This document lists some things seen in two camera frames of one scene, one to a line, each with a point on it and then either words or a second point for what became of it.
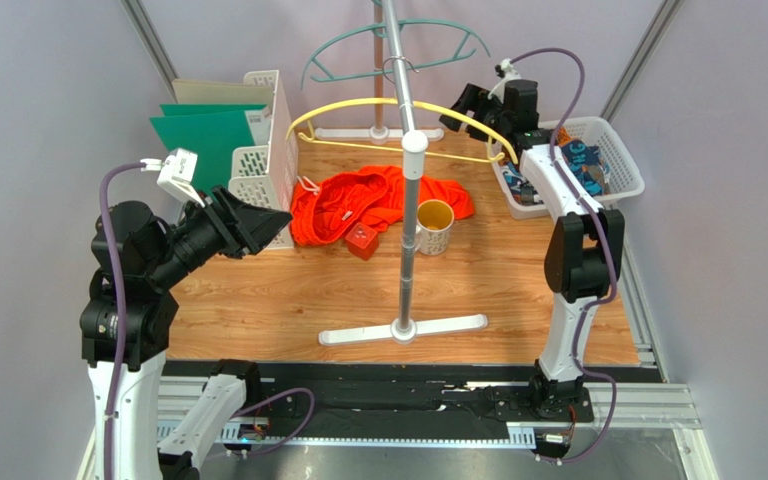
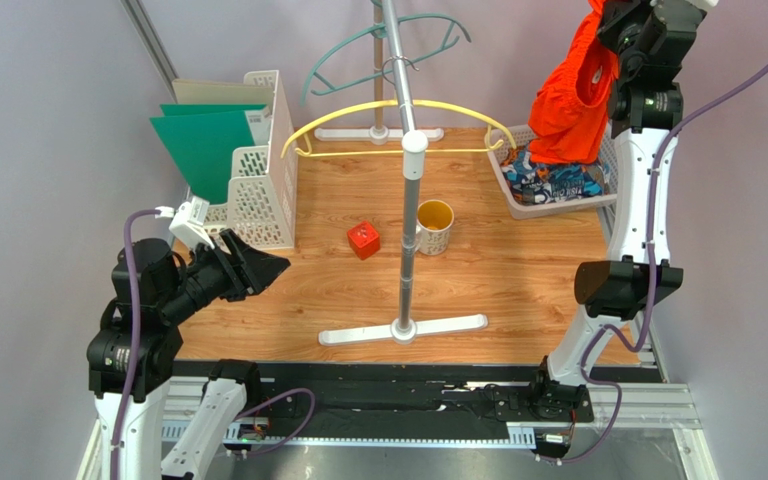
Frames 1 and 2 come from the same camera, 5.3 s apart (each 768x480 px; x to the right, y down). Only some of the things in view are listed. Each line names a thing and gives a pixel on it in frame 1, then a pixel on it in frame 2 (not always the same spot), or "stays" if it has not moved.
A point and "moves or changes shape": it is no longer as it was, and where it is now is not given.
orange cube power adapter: [362, 241] stays
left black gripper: [241, 226] → [254, 269]
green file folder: [214, 131] stays
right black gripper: [488, 105] → [612, 14]
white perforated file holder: [268, 175] stays
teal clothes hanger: [329, 77] → [447, 37]
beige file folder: [199, 92] stays
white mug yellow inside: [434, 220] stays
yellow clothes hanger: [491, 158] moves or changes shape
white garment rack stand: [414, 149] stays
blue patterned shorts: [586, 162] stays
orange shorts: [365, 194] → [569, 116]
